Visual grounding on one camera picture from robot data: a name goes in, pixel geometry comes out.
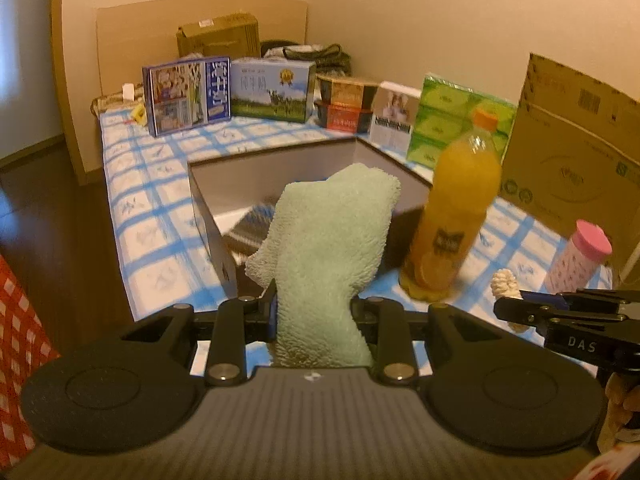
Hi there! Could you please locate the flat cardboard sheet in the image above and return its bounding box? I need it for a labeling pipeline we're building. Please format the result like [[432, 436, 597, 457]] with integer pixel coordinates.
[[96, 0, 310, 99]]

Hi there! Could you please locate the small brown cardboard box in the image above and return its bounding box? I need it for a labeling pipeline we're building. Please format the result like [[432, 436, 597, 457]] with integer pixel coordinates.
[[176, 12, 262, 60]]

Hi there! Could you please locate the blue picture carton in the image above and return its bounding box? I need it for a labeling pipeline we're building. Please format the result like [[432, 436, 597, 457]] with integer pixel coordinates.
[[142, 56, 232, 139]]

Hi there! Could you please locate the blue milk carton box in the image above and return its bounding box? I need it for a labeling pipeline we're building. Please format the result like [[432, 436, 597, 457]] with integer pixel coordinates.
[[230, 57, 317, 125]]

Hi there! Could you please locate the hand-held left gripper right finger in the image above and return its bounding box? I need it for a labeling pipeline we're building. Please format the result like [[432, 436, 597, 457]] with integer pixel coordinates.
[[350, 296, 501, 385]]

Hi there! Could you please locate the dark fabric bag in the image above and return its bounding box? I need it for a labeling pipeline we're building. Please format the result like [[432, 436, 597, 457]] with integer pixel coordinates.
[[261, 40, 354, 78]]

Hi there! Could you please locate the small white pinecone figure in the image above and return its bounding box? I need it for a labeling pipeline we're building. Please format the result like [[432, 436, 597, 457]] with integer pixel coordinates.
[[491, 269, 529, 334]]

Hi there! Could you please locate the instant noodle bowl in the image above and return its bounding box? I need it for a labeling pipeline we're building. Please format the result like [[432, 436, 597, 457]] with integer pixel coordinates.
[[316, 74, 380, 109], [314, 100, 376, 134]]

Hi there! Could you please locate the light green towel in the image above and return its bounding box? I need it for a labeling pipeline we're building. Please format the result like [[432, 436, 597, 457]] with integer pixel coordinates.
[[245, 162, 402, 369]]

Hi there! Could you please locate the large cardboard box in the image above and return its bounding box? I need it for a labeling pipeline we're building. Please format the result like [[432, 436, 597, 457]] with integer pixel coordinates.
[[500, 52, 640, 287]]

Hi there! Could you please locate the green tissue pack bundle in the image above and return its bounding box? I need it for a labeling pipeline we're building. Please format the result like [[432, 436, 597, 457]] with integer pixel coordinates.
[[406, 74, 519, 169]]

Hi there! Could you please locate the person's right hand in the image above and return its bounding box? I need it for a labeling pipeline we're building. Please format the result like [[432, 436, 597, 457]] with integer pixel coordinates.
[[599, 374, 640, 457]]

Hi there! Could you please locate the orange juice bottle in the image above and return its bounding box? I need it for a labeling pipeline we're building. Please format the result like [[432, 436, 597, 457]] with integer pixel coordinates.
[[398, 109, 503, 302]]

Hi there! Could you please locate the dark box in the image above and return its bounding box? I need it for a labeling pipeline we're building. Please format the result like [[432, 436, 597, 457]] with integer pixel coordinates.
[[187, 137, 434, 297]]

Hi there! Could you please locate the pink lidded cup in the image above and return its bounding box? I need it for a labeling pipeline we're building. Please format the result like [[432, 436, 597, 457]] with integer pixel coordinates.
[[544, 219, 614, 294]]

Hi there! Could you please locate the red checked cloth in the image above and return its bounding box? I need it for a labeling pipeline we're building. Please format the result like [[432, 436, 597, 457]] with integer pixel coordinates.
[[0, 255, 62, 467]]

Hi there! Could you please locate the blue checked tablecloth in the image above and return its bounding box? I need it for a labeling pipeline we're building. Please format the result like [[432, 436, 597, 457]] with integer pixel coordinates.
[[97, 105, 622, 377]]

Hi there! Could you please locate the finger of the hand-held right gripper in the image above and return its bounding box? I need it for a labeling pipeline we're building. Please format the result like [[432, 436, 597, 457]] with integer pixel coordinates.
[[519, 287, 640, 311], [493, 297, 632, 335]]

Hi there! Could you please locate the woven brown basket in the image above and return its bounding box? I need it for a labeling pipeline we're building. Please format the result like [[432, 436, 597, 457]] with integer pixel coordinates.
[[90, 91, 146, 117]]

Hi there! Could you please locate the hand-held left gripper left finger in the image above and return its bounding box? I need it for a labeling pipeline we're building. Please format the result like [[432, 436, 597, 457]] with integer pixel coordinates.
[[120, 279, 279, 387]]

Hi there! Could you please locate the white photo box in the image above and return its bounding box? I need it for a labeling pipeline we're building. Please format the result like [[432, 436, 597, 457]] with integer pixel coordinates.
[[370, 81, 422, 150]]

